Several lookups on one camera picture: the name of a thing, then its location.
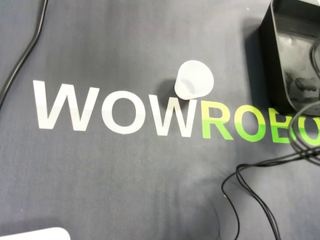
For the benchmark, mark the white translucent plastic cup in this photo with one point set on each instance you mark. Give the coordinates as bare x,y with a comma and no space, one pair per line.
197,80

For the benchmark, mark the dark grey printed mat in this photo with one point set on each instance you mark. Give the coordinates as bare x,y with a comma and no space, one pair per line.
100,175

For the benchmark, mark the black plastic tray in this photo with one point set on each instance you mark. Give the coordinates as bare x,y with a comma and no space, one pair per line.
295,50

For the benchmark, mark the white desk lamp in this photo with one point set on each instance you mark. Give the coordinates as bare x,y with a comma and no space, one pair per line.
37,235

